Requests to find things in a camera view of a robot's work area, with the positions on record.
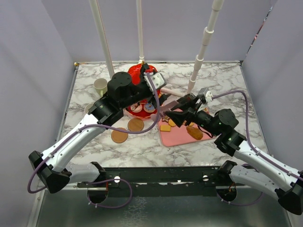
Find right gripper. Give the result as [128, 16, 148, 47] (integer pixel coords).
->
[166, 95, 221, 136]

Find blue frosted donut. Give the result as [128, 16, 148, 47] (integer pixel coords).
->
[143, 103, 155, 113]

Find white chocolate donut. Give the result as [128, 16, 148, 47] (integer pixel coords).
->
[130, 104, 143, 113]

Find metal tongs pink tips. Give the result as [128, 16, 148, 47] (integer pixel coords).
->
[150, 100, 178, 122]

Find red three-tier stand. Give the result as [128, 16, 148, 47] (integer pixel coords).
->
[126, 63, 167, 118]

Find pink mug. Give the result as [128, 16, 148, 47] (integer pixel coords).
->
[84, 103, 94, 114]

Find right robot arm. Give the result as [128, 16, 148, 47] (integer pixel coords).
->
[164, 94, 303, 215]

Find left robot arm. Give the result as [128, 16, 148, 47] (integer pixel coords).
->
[29, 72, 166, 193]

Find left round biscuit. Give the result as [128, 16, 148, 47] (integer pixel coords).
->
[168, 119, 176, 127]

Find left star gingerbread cookie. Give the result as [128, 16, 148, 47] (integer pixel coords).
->
[162, 116, 169, 122]

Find rectangular yellow biscuit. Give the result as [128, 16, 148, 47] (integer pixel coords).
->
[160, 125, 171, 132]

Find brown croissant bread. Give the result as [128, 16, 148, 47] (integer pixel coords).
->
[186, 126, 203, 140]

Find pink serving tray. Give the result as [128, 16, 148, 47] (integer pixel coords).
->
[158, 119, 213, 147]

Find upper wooden coaster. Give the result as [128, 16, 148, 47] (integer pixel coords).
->
[127, 118, 144, 132]

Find wooden coaster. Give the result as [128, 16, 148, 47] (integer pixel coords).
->
[127, 118, 144, 132]
[111, 130, 128, 143]

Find green mug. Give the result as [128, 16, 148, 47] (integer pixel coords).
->
[93, 78, 107, 97]

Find lower wooden coaster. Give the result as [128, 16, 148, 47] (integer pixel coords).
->
[111, 130, 128, 143]

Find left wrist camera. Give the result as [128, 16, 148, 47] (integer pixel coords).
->
[144, 72, 167, 91]

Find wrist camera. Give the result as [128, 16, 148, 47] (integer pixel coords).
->
[197, 87, 213, 105]
[144, 72, 167, 91]

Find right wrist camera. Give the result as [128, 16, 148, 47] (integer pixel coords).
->
[197, 87, 213, 105]

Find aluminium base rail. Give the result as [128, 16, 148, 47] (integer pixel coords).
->
[71, 166, 237, 191]

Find white pvc pipe frame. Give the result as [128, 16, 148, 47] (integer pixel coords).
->
[89, 0, 225, 97]

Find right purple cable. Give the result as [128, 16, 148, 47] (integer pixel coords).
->
[210, 89, 303, 206]

